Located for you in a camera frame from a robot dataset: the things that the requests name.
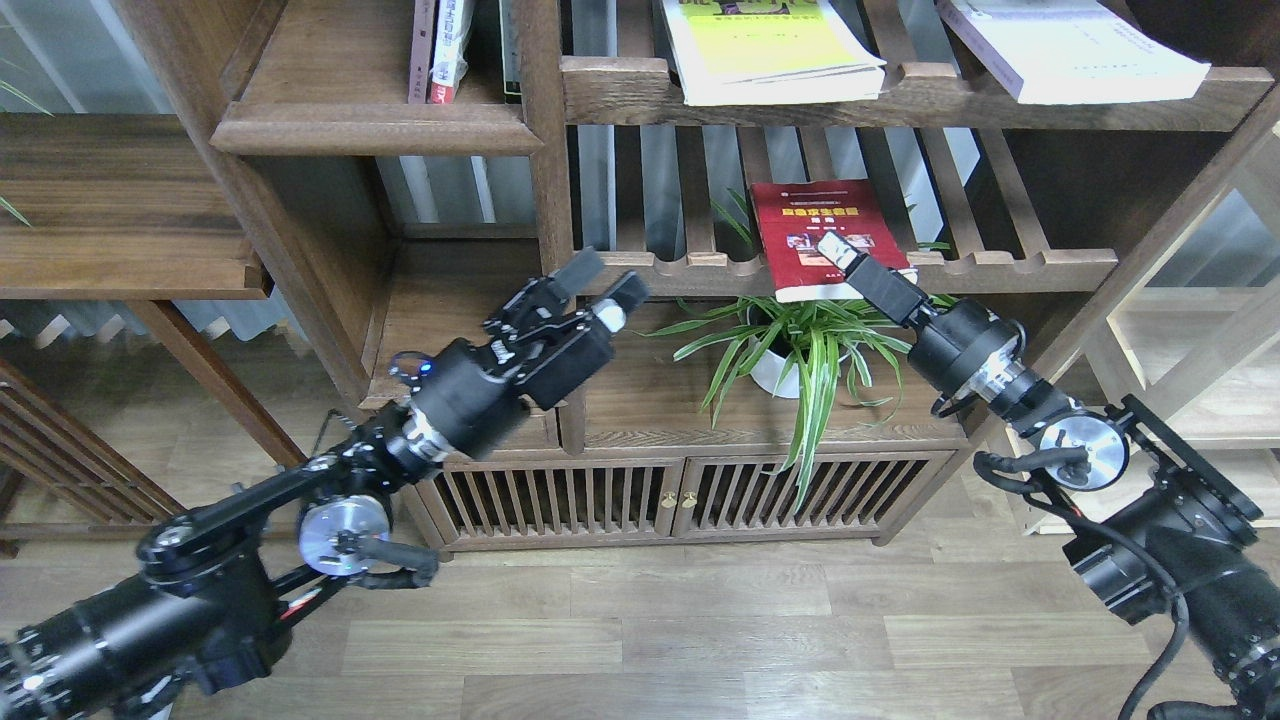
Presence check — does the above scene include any dark wooden side table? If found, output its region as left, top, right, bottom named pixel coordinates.
left=1, top=113, right=303, bottom=556

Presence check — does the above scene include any dark upright book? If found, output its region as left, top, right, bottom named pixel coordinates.
left=498, top=0, right=522, bottom=104

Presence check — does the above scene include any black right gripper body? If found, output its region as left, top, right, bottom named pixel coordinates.
left=850, top=254, right=1027, bottom=402

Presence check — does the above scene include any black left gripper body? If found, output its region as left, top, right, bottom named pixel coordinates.
left=408, top=278, right=614, bottom=462

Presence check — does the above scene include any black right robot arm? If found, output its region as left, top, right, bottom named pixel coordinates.
left=817, top=232, right=1279, bottom=719

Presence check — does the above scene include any dark wooden bookshelf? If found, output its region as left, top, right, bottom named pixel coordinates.
left=115, top=1, right=1277, bottom=550

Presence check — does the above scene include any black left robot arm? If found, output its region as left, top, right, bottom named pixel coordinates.
left=3, top=249, right=650, bottom=719

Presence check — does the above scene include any white plant pot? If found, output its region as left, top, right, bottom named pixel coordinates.
left=742, top=299, right=840, bottom=398

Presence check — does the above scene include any green spider plant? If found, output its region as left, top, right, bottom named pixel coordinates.
left=664, top=195, right=909, bottom=503

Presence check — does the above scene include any light wooden shelf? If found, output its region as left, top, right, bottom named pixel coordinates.
left=989, top=120, right=1277, bottom=527

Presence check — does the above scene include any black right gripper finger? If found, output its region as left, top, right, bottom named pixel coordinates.
left=817, top=232, right=861, bottom=273

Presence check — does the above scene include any yellow green book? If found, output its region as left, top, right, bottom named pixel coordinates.
left=660, top=1, right=884, bottom=108

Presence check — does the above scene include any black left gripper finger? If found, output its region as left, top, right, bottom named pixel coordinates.
left=590, top=272, right=649, bottom=333
left=547, top=249, right=604, bottom=301

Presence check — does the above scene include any red white upright book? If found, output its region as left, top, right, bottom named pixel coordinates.
left=426, top=1, right=477, bottom=105

